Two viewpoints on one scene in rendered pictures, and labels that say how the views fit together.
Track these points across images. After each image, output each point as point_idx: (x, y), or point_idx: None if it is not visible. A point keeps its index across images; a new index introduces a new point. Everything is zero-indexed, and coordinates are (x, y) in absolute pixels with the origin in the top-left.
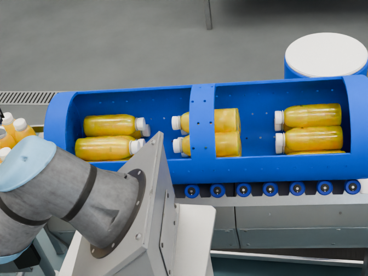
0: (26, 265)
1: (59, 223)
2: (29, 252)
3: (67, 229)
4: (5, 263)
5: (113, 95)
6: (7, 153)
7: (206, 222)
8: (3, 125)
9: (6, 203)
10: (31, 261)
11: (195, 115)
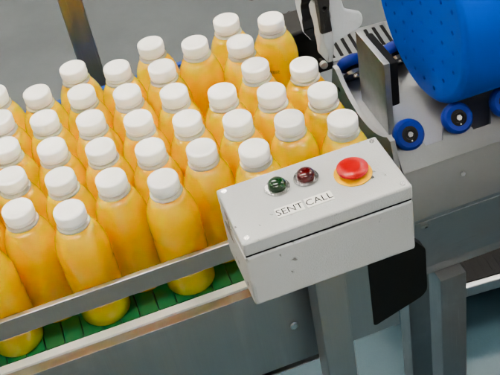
0: (395, 308)
1: (433, 198)
2: (417, 264)
3: (449, 207)
4: (350, 318)
5: None
6: (316, 64)
7: None
8: (224, 41)
9: None
10: (411, 291)
11: None
